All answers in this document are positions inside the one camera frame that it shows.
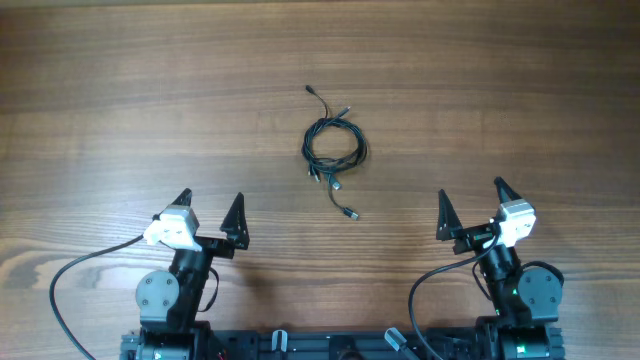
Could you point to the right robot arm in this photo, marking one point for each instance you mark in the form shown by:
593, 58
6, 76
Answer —
525, 296

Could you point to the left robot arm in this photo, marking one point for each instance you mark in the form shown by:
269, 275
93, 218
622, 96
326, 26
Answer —
169, 300

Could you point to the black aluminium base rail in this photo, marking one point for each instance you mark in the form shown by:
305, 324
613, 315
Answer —
340, 344

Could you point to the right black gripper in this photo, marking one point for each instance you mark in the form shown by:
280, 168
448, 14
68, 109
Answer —
450, 228

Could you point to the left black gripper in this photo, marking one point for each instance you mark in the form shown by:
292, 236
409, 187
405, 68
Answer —
234, 229

